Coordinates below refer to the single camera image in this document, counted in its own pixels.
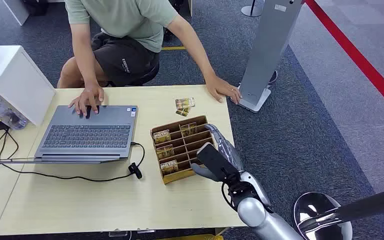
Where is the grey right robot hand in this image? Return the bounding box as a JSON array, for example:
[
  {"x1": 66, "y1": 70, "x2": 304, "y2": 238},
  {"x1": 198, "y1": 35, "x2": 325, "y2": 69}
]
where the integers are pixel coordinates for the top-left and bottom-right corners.
[{"x1": 190, "y1": 123, "x2": 246, "y2": 182}]

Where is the person's left hand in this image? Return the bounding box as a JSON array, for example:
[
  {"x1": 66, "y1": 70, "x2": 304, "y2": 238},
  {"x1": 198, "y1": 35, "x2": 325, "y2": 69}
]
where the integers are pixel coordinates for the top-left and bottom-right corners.
[{"x1": 205, "y1": 75, "x2": 243, "y2": 105}]

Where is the person's right hand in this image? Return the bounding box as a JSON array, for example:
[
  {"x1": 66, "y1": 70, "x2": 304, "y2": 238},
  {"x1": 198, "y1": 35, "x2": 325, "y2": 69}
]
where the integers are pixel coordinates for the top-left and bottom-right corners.
[{"x1": 67, "y1": 82, "x2": 105, "y2": 117}]

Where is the brown card organizer box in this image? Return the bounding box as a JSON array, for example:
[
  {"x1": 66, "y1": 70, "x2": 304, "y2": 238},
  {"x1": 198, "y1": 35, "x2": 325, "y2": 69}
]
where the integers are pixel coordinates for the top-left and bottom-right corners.
[{"x1": 150, "y1": 115, "x2": 217, "y2": 185}]

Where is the person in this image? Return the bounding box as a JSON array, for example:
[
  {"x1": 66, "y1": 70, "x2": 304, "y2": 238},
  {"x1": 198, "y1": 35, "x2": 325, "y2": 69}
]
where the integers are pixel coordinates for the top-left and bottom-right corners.
[{"x1": 56, "y1": 0, "x2": 243, "y2": 117}]

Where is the grey laptop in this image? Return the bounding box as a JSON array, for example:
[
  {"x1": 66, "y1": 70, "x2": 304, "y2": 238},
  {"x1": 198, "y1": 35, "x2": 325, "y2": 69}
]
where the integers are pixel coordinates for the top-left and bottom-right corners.
[{"x1": 0, "y1": 105, "x2": 139, "y2": 166}]

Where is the grey kiosk floor stand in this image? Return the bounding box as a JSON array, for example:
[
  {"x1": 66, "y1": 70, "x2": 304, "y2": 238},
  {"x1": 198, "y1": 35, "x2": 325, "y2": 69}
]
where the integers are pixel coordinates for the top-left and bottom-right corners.
[{"x1": 235, "y1": 0, "x2": 304, "y2": 114}]

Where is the white cabinet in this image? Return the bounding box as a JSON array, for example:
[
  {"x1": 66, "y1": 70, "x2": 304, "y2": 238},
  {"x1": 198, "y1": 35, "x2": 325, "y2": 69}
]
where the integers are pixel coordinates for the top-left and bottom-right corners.
[{"x1": 0, "y1": 45, "x2": 56, "y2": 127}]

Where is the grey stanchion base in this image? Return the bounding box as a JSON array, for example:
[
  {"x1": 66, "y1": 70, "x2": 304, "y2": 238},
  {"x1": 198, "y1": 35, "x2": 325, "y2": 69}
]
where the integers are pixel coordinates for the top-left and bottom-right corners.
[{"x1": 240, "y1": 0, "x2": 266, "y2": 18}]

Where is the clear plastic water bottle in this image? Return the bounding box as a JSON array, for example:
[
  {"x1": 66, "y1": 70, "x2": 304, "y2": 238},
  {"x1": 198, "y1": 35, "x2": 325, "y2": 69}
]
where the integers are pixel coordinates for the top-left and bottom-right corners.
[{"x1": 0, "y1": 90, "x2": 29, "y2": 131}]

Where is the white furniture panel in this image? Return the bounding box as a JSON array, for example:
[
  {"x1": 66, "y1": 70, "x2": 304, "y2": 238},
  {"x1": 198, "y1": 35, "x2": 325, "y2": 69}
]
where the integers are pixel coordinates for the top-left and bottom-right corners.
[{"x1": 1, "y1": 0, "x2": 31, "y2": 27}]

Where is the red floor tape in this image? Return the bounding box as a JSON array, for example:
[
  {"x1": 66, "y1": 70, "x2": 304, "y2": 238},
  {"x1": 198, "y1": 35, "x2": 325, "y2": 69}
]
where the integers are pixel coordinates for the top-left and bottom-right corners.
[{"x1": 304, "y1": 0, "x2": 384, "y2": 121}]

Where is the kiosk power cable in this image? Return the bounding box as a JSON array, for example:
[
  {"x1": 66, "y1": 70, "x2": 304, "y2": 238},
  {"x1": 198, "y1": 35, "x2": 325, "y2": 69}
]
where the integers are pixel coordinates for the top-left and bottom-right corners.
[{"x1": 267, "y1": 68, "x2": 279, "y2": 86}]

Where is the black laptop power cable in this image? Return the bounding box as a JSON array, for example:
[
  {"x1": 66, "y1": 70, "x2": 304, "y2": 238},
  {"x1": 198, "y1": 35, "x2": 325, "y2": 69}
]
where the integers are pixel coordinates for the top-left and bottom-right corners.
[{"x1": 0, "y1": 129, "x2": 146, "y2": 183}]

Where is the chrome stanchion post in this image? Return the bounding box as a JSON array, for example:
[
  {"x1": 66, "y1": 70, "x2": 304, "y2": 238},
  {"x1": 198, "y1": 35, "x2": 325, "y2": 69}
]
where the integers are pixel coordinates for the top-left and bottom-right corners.
[{"x1": 292, "y1": 184, "x2": 384, "y2": 240}]

